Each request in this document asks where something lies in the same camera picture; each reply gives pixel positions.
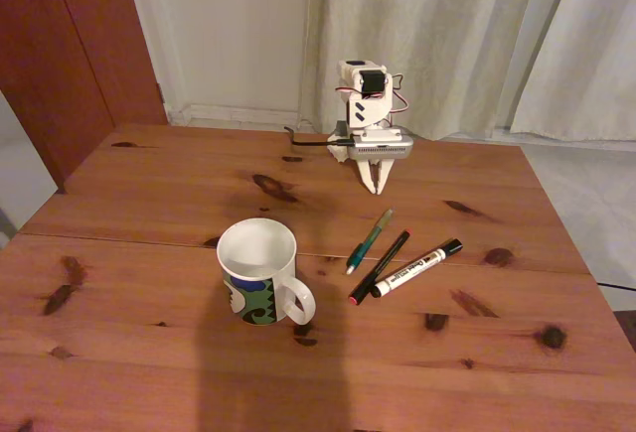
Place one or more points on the green pen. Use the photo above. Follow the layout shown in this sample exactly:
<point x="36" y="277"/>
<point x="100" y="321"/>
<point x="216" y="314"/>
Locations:
<point x="368" y="243"/>

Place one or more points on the black pen red caps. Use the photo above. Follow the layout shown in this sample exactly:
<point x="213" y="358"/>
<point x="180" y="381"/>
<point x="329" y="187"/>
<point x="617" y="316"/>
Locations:
<point x="380" y="265"/>

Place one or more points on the white whiteboard marker black cap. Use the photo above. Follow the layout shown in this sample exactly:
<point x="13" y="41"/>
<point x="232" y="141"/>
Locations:
<point x="412" y="269"/>

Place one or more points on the wide white curtain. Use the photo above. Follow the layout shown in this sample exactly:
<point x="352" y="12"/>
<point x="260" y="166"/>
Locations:
<point x="472" y="30"/>

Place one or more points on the white mug green blue pattern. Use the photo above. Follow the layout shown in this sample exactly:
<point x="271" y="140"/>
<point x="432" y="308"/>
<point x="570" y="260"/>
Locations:
<point x="248" y="303"/>

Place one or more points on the narrow white curtain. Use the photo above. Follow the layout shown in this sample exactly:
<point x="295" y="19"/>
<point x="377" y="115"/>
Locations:
<point x="596" y="54"/>

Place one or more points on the brown wooden door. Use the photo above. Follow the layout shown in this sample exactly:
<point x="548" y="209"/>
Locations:
<point x="59" y="54"/>

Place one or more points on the silver camera box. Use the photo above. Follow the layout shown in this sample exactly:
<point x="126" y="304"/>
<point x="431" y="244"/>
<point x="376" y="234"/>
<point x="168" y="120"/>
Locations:
<point x="380" y="149"/>

